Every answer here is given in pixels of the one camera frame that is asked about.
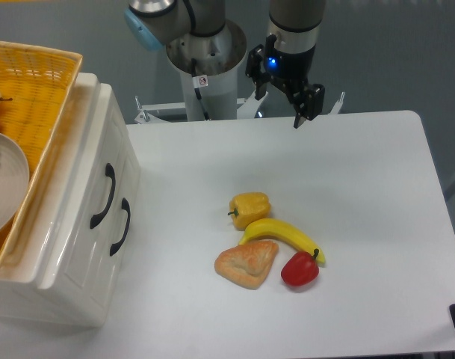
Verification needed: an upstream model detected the black lower drawer handle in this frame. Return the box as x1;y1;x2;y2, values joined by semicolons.
109;197;131;257

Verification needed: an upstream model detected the triangular pastry bread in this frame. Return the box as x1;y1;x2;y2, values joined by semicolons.
214;240;279;290

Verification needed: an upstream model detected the yellow bell pepper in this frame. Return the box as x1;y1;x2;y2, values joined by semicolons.
228;192;271;230

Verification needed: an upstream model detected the grey round plate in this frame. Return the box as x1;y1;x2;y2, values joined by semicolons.
0;133;30;230

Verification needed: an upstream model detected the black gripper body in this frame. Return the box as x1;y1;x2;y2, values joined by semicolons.
264;34;316;103

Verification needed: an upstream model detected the yellow banana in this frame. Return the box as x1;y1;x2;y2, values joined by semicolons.
238;218;326;266

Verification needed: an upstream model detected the white drawer cabinet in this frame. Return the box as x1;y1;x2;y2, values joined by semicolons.
0;73;140;327

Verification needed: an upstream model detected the yellow woven basket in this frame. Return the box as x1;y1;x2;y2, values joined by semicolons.
0;41;83;269

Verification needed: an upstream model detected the black top drawer handle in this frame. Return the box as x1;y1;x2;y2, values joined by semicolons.
90;162;117;229

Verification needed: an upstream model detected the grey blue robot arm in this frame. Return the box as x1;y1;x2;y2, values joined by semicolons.
124;1;326;128

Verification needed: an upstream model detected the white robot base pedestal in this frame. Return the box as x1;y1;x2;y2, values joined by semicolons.
166;20;247;121

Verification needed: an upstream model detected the red bell pepper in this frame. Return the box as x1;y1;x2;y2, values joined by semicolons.
281;248;320;287

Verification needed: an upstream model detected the black drawer handle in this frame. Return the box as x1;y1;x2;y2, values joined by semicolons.
90;162;117;229
109;197;131;257

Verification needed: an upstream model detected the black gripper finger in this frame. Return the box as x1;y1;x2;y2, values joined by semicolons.
245;44;270;100
290;83;325;129

